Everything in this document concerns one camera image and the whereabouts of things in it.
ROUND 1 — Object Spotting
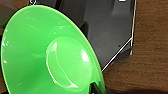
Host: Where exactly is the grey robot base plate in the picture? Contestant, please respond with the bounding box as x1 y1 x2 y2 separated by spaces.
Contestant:
0 0 138 73

